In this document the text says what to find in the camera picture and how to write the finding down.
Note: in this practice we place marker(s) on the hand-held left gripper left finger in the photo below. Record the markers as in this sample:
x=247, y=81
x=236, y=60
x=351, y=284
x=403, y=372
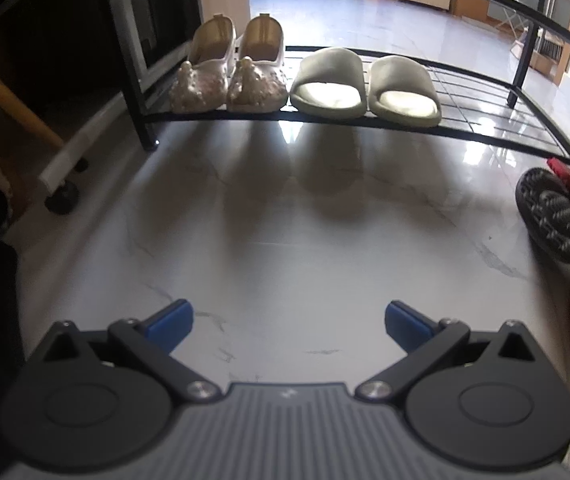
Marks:
x=170, y=322

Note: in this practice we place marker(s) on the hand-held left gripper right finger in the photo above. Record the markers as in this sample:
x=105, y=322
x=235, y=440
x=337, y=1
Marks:
x=407, y=325

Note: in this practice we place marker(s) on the dark grey slipper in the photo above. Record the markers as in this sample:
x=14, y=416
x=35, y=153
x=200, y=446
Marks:
x=552, y=215

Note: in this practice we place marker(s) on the white rolling cabinet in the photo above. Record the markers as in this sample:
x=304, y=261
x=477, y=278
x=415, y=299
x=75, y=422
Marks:
x=80, y=145

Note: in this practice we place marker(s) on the black metal shoe rack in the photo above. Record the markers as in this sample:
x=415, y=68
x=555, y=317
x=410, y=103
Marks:
x=265, y=116

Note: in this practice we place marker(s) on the beige floral flat shoe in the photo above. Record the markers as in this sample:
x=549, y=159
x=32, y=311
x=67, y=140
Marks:
x=200, y=85
x=260, y=85

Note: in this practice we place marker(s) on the beige slide slipper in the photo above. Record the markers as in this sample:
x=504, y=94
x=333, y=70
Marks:
x=402, y=77
x=330, y=67

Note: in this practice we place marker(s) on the yellow wooden chair leg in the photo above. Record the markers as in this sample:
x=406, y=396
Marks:
x=20, y=105

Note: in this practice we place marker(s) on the white folding rack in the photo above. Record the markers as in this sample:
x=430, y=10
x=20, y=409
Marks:
x=515, y=25

